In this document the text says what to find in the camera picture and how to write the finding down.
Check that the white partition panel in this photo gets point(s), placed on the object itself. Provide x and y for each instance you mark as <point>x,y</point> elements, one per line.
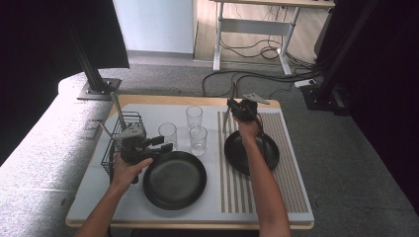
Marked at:
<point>154,26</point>

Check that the black curtain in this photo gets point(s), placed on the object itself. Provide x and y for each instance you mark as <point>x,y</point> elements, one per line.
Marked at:
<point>395,98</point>
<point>33,65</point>

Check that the black metal stand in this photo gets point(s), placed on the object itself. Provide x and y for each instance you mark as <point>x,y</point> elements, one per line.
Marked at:
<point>99,89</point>
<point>316,98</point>

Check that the white power strip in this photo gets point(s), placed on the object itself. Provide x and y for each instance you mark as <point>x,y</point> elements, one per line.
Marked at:
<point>304,83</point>

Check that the metal knife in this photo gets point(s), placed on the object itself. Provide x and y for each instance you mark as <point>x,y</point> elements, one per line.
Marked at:
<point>118,110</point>

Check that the black plate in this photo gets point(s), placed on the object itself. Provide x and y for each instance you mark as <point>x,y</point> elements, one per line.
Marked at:
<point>178,181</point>
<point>235,153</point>

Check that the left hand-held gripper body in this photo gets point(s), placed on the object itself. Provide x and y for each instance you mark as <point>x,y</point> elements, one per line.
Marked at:
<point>133,148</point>

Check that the metal spoon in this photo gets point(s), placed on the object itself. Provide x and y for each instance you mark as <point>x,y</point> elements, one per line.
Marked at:
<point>106,130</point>

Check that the person's right hand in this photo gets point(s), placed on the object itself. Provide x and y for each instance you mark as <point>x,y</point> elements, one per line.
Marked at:
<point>249,130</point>

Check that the white table cloth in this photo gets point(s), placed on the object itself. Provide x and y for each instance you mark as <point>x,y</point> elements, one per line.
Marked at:
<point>99,204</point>

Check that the person's left hand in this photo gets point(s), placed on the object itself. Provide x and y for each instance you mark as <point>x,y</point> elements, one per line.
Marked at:
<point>123,174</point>

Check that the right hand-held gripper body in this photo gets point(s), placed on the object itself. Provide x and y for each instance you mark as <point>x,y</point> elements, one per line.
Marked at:
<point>247,110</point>

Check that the striped woven placemat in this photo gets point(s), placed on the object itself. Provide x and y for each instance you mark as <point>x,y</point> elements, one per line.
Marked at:
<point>290,171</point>

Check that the white desk frame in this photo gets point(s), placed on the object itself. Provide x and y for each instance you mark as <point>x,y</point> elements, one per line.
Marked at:
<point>253,26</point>

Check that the clear drinking glass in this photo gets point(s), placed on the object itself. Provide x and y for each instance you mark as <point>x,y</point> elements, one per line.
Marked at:
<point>198,141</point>
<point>194,115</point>
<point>169,131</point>

